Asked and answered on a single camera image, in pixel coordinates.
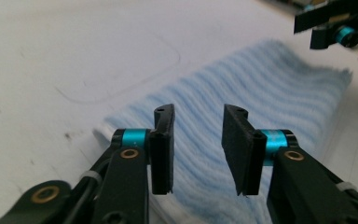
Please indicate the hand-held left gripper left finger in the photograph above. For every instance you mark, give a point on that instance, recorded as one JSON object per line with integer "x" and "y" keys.
{"x": 163, "y": 155}

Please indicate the white gridded mat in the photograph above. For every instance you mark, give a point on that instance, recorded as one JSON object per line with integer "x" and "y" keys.
{"x": 59, "y": 46}

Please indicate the light blue striped towel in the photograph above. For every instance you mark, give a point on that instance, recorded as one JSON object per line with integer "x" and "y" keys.
{"x": 230, "y": 87}

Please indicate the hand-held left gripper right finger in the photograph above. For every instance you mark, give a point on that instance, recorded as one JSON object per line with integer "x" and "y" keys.
{"x": 242, "y": 155}

